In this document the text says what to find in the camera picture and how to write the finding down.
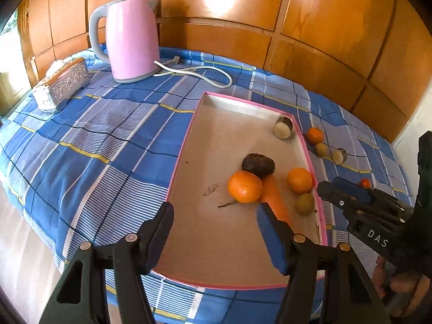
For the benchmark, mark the green kiwi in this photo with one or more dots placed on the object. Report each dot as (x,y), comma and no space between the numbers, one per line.
(321,149)
(304,204)

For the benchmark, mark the halved kiwi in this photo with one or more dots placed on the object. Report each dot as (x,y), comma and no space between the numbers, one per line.
(284,127)
(339,156)

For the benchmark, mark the orange carrot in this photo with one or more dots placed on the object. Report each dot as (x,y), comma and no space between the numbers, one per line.
(275,199)

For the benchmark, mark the small red tomato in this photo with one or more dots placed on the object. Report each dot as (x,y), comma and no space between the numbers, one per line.
(364,183)

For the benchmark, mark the large orange with stem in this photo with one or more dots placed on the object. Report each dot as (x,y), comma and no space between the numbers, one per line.
(245,186)

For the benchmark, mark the window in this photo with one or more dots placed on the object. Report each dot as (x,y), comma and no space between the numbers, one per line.
(8,57)

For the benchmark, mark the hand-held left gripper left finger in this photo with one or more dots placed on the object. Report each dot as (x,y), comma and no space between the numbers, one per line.
(162,229)

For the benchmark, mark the dark brown avocado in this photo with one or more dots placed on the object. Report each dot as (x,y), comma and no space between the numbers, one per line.
(258,165)

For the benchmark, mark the pink electric kettle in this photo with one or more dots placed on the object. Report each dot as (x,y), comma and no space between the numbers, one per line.
(131,37)

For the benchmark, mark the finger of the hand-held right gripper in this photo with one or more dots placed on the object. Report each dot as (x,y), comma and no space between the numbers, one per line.
(352,189)
(337,197)

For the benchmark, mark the small orange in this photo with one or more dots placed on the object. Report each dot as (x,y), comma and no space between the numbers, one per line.
(315,135)

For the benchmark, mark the silver embossed tissue box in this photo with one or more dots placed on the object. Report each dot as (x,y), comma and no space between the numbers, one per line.
(69,82)

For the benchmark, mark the pink-rimmed shallow tray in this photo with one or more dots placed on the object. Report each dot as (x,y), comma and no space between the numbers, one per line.
(216,236)

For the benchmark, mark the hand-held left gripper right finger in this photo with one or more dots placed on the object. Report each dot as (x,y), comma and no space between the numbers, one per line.
(270,236)

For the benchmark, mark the white tissue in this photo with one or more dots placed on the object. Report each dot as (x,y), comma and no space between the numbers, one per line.
(55,65)

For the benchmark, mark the medium orange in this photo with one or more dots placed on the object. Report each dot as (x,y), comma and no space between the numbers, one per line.
(299,180)

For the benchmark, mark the person's right hand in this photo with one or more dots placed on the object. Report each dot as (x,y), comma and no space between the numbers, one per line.
(405,290)

